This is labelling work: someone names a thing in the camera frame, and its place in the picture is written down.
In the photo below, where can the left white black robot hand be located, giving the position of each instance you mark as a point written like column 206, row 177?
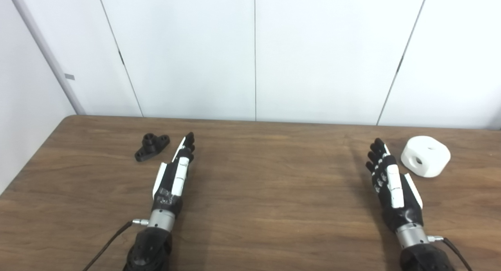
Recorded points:
column 178, row 177

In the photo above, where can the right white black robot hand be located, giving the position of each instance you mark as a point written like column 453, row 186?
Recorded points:
column 395, row 185

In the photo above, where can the black flanged holder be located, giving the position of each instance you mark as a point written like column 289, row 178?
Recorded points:
column 150, row 147

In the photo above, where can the round white piece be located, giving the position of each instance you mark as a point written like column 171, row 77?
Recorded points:
column 428, row 155

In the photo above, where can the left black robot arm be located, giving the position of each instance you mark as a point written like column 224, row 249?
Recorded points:
column 150, row 247

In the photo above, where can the gray tape piece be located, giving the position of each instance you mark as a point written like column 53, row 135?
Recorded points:
column 69, row 76

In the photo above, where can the gray wall corner strip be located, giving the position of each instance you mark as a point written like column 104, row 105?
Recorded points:
column 47, row 51

